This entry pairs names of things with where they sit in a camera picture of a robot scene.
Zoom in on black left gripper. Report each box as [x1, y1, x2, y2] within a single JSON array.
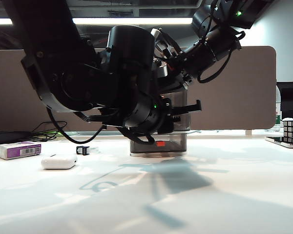
[[156, 96, 203, 135]]

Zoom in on clear bottle with green label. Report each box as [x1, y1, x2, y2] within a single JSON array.
[[274, 85, 283, 130]]

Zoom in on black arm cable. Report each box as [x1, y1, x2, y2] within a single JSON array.
[[46, 107, 155, 145], [197, 31, 245, 84]]

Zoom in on long ceiling light strip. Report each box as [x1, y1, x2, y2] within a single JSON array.
[[0, 17, 193, 25]]

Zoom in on brown desk partition panel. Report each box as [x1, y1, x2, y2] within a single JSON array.
[[0, 45, 277, 134]]

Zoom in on black smartphone with silver edge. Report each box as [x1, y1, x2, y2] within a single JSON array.
[[265, 136, 293, 149]]

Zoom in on black monitor screen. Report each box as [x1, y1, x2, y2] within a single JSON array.
[[276, 81, 293, 121]]

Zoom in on small black clip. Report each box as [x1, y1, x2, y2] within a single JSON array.
[[76, 145, 100, 156]]

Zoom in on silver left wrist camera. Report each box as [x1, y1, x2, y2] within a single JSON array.
[[156, 59, 169, 78]]

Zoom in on purple and white tissue pack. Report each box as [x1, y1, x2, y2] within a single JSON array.
[[0, 141, 42, 160]]

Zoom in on black desk cables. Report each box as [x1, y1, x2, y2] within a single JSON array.
[[30, 121, 68, 142]]

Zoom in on smoky drawer with red handle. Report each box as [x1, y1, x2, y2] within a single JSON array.
[[130, 140, 188, 153], [172, 112, 191, 134], [161, 92, 188, 106]]

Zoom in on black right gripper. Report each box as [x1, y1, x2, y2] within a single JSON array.
[[158, 39, 194, 95]]

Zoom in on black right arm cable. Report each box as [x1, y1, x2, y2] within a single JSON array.
[[197, 31, 245, 84]]

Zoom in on white three-drawer cabinet frame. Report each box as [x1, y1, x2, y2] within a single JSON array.
[[129, 90, 191, 156]]

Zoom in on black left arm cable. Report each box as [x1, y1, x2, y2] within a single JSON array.
[[46, 107, 155, 145]]

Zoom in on white earphone case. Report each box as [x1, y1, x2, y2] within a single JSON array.
[[41, 155, 78, 170]]

